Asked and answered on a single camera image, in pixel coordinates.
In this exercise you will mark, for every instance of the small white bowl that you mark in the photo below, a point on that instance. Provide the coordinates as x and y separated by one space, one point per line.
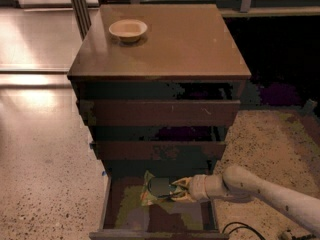
128 30

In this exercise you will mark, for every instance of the middle drawer front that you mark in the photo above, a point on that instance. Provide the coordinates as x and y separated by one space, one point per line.
156 150

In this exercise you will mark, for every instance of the open bottom drawer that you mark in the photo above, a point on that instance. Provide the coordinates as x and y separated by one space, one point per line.
124 218

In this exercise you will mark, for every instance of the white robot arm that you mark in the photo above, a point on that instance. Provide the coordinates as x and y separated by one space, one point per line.
237 183

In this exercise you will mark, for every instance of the green rice chip bag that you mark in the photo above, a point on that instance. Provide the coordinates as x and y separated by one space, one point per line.
156 190

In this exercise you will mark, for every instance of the top drawer front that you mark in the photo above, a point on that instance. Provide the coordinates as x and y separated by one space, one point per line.
158 112

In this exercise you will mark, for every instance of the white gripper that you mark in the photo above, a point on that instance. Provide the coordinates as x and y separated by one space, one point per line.
198 188

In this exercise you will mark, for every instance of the metal window frame post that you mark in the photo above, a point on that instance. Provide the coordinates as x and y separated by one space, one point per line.
82 16

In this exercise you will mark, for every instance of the dark brown drawer cabinet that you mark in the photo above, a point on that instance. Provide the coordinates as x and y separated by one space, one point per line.
187 53

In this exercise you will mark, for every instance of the white power strip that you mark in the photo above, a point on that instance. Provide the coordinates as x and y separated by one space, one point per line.
297 235

